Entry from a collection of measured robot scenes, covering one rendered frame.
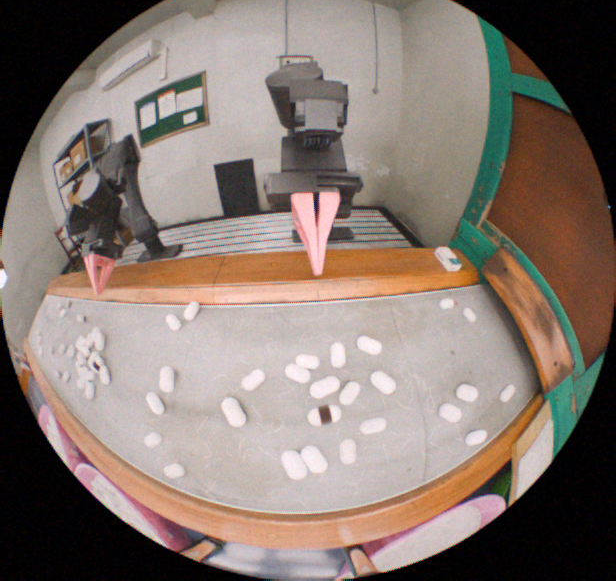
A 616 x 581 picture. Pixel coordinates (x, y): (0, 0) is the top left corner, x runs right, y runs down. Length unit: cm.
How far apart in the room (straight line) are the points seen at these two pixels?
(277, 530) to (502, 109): 75
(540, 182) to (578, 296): 22
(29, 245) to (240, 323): 483
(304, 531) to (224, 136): 230
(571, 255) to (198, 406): 63
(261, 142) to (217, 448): 212
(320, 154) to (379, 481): 36
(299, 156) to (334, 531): 39
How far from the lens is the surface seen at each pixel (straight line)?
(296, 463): 22
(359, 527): 26
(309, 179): 18
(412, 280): 36
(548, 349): 42
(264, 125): 208
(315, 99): 15
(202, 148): 224
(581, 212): 46
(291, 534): 26
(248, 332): 28
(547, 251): 46
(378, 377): 24
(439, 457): 30
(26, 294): 484
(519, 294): 42
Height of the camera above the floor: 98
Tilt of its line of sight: 44 degrees down
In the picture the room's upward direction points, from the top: straight up
